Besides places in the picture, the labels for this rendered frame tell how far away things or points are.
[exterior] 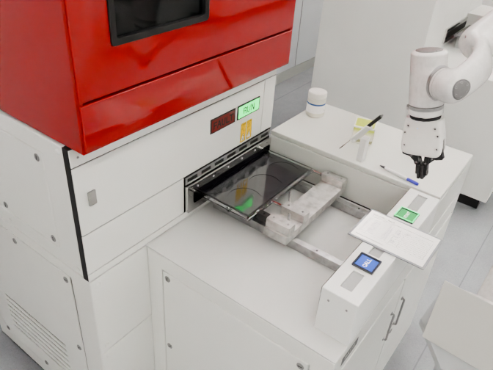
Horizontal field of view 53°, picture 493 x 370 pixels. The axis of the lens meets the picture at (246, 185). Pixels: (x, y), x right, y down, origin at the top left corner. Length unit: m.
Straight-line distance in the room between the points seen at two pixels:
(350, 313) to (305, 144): 0.72
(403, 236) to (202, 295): 0.57
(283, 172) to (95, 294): 0.71
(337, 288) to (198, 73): 0.63
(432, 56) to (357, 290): 0.56
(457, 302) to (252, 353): 0.54
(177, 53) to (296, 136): 0.68
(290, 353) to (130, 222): 0.54
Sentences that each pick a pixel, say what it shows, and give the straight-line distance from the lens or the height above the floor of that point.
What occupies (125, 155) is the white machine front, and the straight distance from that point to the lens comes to 1.26.
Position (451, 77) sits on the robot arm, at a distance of 1.21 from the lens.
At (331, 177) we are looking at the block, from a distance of 1.66.
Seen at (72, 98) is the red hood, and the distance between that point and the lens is 1.05.
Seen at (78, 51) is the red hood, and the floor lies 1.45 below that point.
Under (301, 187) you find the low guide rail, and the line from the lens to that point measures 1.70.
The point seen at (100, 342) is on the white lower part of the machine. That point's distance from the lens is 1.57.
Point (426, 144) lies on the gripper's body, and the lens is 1.32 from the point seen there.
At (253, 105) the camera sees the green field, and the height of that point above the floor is 1.10.
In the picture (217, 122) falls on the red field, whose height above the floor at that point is 1.10.
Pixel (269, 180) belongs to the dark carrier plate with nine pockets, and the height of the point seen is 0.90.
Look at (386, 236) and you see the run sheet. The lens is 1.36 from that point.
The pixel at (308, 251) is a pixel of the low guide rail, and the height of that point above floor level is 0.84.
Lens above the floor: 1.78
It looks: 34 degrees down
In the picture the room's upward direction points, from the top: 4 degrees clockwise
